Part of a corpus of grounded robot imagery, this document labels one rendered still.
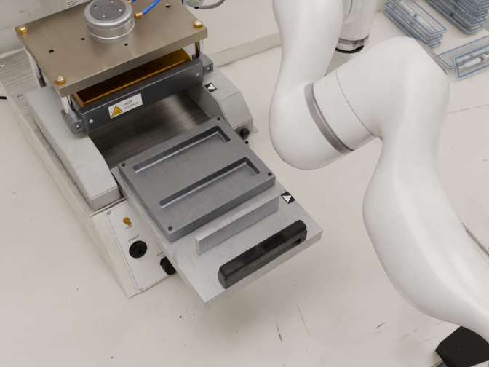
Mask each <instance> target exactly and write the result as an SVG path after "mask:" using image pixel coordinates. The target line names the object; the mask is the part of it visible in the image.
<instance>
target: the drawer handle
mask: <svg viewBox="0 0 489 367"><path fill-rule="evenodd" d="M306 229H307V226H306V224H305V223H304V222H303V221H302V220H297V221H295V222H294V223H292V224H291V225H289V226H287V227H285V228H284V229H282V230H280V231H279V232H277V233H276V234H273V235H272V236H270V237H268V238H267V239H265V240H264V241H262V242H260V243H258V244H257V245H255V246H253V247H252V248H250V249H249V250H246V251H245V252H244V253H242V254H240V255H238V256H237V257H235V258H233V259H232V260H230V261H228V262H226V263H225V264H223V265H222V266H220V268H219V271H218V281H219V282H220V284H221V285H222V286H223V287H224V288H225V289H227V288H229V287H231V280H233V279H234V278H235V277H237V276H239V275H240V274H242V273H243V272H246V271H247V270H249V269H250V268H252V267H253V266H255V265H256V264H259V263H260V262H262V261H263V260H265V259H267V258H268V257H269V256H272V255H273V254H275V253H276V252H278V251H279V250H281V249H283V248H285V247H286V246H288V245H289V244H291V243H292V242H295V241H296V240H297V241H298V242H299V243H302V242H303V241H305V240H306V235H307V230H306Z"/></svg>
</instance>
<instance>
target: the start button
mask: <svg viewBox="0 0 489 367"><path fill-rule="evenodd" d="M146 250H147V248H146V246H145V245H144V244H143V243H141V242H139V243H136V244H135V245H133V247H132V249H131V254H132V255H133V256H134V257H135V258H140V257H142V256H144V255H145V254H146Z"/></svg>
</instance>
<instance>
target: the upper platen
mask: <svg viewBox="0 0 489 367"><path fill-rule="evenodd" d="M190 60H191V56H190V55H189V54H188V53H187V52H186V51H185V50H184V49H183V48H181V49H179V50H176V51H174V52H171V53H169V54H167V55H164V56H162V57H160V58H157V59H155V60H152V61H150V62H147V63H145V64H143V65H141V66H138V67H136V68H133V69H131V70H129V71H125V72H124V73H122V74H119V75H116V76H114V77H111V78H110V79H107V80H105V81H102V82H99V83H97V84H94V85H92V86H90V87H88V88H85V89H83V90H80V91H78V92H75V93H73V94H71V97H72V98H73V100H74V102H75V103H76V105H77V106H78V107H79V108H81V107H84V106H86V105H89V104H91V103H94V102H95V101H97V100H100V99H102V98H105V97H107V96H109V95H112V94H114V93H116V92H119V91H121V90H124V89H126V88H128V87H131V86H133V85H135V84H137V83H140V82H142V81H145V80H147V79H150V78H151V77H153V76H156V75H158V74H161V73H163V72H165V71H168V70H170V69H172V68H174V67H177V66H179V65H182V64H184V63H187V62H189V61H190Z"/></svg>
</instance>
